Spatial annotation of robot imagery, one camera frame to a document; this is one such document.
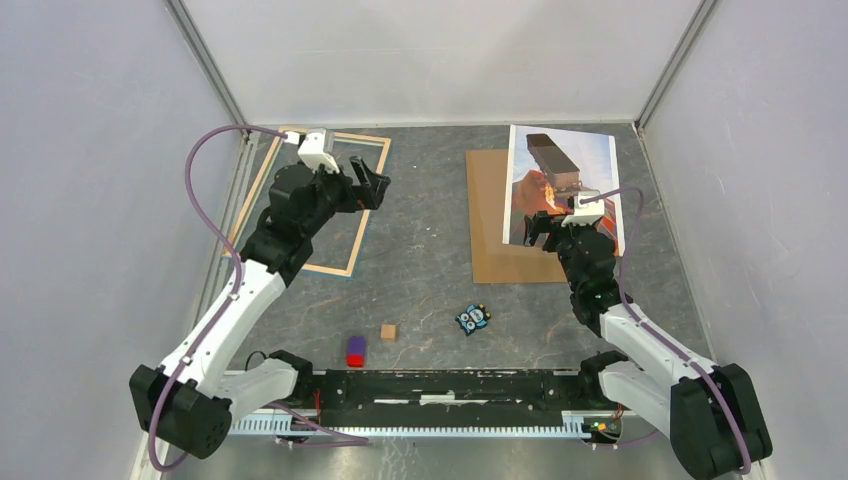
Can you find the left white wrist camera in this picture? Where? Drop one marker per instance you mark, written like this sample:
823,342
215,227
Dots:
314,149

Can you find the hot air balloon photo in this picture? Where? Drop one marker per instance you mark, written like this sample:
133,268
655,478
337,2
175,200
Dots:
547,167

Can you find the brown cardboard backing board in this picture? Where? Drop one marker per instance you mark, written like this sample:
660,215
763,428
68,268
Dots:
494,262

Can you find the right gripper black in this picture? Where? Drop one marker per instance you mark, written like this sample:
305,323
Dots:
541,222

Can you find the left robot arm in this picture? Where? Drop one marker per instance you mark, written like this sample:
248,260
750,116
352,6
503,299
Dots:
187,401

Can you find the purple red toy block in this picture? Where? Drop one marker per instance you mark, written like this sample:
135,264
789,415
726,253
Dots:
356,351

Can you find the blue owl toy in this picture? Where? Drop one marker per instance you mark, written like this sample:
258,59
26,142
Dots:
473,318

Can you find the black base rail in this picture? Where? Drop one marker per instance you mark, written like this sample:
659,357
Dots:
452,402

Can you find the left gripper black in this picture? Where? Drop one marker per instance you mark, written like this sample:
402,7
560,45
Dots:
367,196

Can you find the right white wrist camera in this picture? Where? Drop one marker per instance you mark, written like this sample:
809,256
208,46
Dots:
588,208

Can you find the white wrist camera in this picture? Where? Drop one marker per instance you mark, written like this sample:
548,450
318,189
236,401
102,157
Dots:
588,208
314,149

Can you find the small wooden cube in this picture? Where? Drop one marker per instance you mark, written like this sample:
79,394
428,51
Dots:
388,332

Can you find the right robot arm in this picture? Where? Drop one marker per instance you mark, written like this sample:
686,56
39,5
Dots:
710,413

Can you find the wooden picture frame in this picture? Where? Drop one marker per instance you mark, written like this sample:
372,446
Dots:
288,254

